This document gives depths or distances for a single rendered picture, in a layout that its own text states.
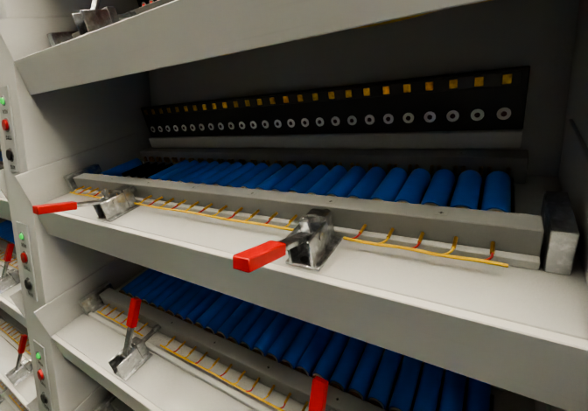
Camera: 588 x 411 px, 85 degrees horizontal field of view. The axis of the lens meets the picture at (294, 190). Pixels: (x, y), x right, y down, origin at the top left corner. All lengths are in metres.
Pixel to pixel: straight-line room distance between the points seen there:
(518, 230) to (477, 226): 0.02
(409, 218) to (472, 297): 0.06
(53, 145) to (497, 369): 0.58
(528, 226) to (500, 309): 0.05
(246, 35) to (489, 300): 0.23
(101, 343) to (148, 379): 0.12
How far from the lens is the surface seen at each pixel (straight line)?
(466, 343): 0.21
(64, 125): 0.60
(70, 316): 0.65
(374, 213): 0.24
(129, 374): 0.50
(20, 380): 0.95
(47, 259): 0.61
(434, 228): 0.23
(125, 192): 0.43
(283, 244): 0.20
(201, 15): 0.28
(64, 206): 0.40
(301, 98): 0.39
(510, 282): 0.23
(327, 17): 0.22
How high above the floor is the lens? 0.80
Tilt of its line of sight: 9 degrees down
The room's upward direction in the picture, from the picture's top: straight up
